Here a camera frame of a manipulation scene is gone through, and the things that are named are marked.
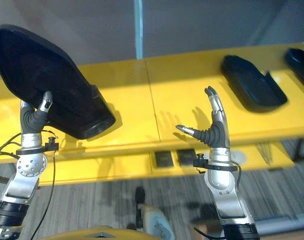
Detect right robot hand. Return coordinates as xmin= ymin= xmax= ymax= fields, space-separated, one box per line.
xmin=175 ymin=85 xmax=232 ymax=166

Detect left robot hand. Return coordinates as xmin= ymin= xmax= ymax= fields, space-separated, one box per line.
xmin=19 ymin=90 xmax=54 ymax=151

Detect large black sole-shaped part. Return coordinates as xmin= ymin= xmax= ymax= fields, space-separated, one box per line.
xmin=0 ymin=24 xmax=116 ymax=140

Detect yellow metal shelf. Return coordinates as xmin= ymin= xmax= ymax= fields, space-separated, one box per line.
xmin=0 ymin=41 xmax=304 ymax=187

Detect yellow lower shelf board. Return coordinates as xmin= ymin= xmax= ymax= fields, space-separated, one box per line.
xmin=38 ymin=225 xmax=156 ymax=240

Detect black label plate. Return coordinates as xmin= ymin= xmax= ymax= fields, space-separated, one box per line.
xmin=154 ymin=150 xmax=174 ymax=168
xmin=177 ymin=149 xmax=197 ymax=167

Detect dark robot foot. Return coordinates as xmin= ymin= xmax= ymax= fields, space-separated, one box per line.
xmin=134 ymin=186 xmax=146 ymax=226

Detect silver robot leg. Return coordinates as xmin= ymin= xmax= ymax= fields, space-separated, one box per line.
xmin=140 ymin=203 xmax=176 ymax=240

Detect left wrist camera clamp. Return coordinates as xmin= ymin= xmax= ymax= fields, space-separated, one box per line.
xmin=15 ymin=136 xmax=59 ymax=156

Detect wrist camera clamp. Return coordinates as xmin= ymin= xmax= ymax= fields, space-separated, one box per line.
xmin=193 ymin=152 xmax=238 ymax=174
xmin=15 ymin=136 xmax=59 ymax=156

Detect right wrist camera clamp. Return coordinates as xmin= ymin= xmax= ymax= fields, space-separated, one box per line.
xmin=193 ymin=152 xmax=238 ymax=174

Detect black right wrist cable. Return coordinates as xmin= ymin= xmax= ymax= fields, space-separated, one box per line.
xmin=233 ymin=162 xmax=243 ymax=194

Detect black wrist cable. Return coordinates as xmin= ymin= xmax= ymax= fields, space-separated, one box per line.
xmin=29 ymin=148 xmax=57 ymax=240
xmin=233 ymin=162 xmax=243 ymax=194

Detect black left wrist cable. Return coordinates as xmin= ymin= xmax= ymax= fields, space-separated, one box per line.
xmin=29 ymin=148 xmax=57 ymax=240

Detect light blue shelf post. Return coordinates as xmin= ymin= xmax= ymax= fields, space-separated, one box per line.
xmin=133 ymin=0 xmax=144 ymax=60

